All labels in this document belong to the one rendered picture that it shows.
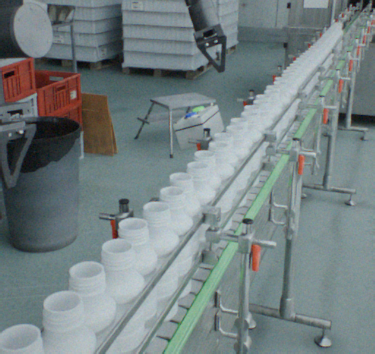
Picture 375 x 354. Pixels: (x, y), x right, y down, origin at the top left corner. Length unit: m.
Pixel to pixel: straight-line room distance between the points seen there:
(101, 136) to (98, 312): 3.92
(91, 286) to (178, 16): 6.94
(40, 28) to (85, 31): 7.49
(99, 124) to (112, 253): 3.84
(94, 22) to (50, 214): 5.27
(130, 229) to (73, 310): 0.20
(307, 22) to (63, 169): 3.21
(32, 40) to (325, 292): 2.37
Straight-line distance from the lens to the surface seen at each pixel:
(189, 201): 0.87
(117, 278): 0.67
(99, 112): 4.43
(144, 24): 7.64
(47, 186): 2.98
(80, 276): 0.65
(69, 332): 0.58
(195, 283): 0.92
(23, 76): 3.61
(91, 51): 8.15
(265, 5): 11.24
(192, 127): 1.39
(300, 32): 5.55
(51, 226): 3.09
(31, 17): 0.66
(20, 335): 0.57
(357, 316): 2.74
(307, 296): 2.81
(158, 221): 0.76
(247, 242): 0.87
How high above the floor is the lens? 1.48
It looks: 19 degrees down
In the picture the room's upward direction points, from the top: 1 degrees clockwise
